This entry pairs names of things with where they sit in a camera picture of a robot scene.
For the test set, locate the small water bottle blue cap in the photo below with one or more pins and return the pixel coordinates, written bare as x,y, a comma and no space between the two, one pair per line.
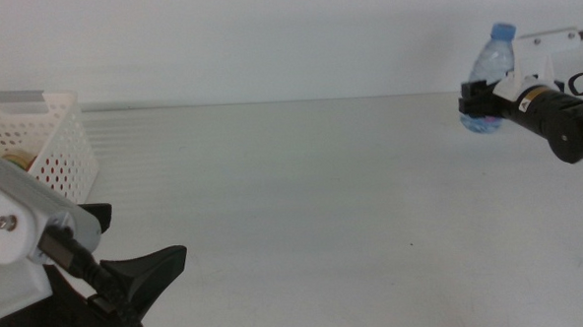
491,61

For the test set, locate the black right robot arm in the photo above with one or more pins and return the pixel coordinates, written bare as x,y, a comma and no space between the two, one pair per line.
581,131

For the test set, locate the yellow liquid bottle green label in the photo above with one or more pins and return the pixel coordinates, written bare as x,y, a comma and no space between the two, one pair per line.
18,159

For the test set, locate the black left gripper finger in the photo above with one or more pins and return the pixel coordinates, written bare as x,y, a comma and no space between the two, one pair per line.
148,273
101,213

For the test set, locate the white perforated plastic basket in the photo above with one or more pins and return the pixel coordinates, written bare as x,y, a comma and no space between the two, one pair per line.
64,144

